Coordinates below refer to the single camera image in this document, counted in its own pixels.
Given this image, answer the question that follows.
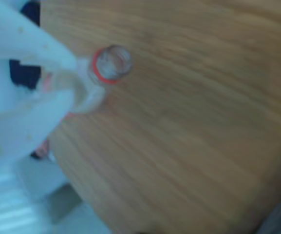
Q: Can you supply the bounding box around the light sofa cushion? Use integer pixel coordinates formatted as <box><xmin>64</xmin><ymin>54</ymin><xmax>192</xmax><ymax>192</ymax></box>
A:
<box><xmin>0</xmin><ymin>57</ymin><xmax>90</xmax><ymax>234</ymax></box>

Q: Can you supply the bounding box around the small dark pinkish object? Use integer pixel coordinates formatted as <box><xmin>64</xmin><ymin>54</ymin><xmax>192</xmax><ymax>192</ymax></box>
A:
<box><xmin>30</xmin><ymin>140</ymin><xmax>52</xmax><ymax>160</ymax></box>

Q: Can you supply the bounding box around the clear bottle red nutrition label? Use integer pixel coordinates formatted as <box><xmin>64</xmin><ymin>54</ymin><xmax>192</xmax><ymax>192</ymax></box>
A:
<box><xmin>37</xmin><ymin>44</ymin><xmax>134</xmax><ymax>122</ymax></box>

